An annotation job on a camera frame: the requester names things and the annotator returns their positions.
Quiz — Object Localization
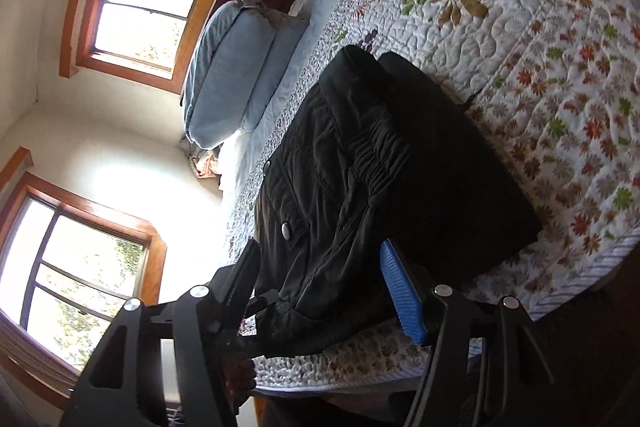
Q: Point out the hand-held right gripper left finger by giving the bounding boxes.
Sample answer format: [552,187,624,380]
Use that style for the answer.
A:
[60,239,263,427]

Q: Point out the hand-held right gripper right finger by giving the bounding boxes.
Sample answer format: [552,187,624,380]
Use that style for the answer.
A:
[378,239,556,427]

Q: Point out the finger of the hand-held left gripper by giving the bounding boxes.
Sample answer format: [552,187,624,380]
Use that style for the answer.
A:
[245,289,281,323]

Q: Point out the black pants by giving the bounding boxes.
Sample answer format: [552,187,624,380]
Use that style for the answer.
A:
[237,45,544,358]

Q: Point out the person's left hand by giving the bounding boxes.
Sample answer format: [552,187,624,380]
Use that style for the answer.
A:
[224,348,258,409]

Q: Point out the heap of crumpled clothes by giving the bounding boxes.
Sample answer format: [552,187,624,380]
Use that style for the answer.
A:
[187,142,223,180]

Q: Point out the wooden framed window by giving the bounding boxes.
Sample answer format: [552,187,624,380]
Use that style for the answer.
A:
[0,147,168,400]
[59,0,217,94]

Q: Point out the striped curtain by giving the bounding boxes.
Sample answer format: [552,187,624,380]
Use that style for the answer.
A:
[0,307,83,390]

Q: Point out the floral quilt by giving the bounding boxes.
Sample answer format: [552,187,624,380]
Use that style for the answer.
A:
[220,0,640,395]

